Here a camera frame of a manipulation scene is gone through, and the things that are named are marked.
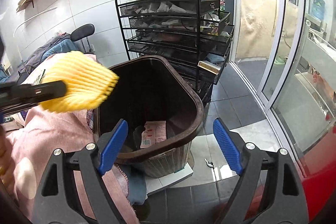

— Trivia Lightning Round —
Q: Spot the dark brown trash bin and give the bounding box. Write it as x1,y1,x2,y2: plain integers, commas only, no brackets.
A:
93,56,203,178

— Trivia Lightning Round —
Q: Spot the pink polka dot blanket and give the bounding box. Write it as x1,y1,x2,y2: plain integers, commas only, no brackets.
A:
1,53,139,223

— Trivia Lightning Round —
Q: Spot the blue grey bedding pile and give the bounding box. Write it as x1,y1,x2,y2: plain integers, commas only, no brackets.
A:
18,33,79,75

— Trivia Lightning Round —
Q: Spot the black stool backrest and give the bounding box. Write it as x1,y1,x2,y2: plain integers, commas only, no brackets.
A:
71,24,95,42

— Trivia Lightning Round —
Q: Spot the pink wrapper in bin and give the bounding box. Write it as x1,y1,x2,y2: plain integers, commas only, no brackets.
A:
140,121,167,149

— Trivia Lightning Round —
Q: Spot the glass sliding door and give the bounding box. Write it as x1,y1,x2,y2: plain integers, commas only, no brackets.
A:
233,0,335,159

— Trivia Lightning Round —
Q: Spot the blue water jug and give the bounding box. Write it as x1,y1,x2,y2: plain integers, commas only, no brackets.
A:
311,0,325,21

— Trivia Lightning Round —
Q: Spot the black wire shelf cart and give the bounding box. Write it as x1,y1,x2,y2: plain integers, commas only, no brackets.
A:
115,0,235,105

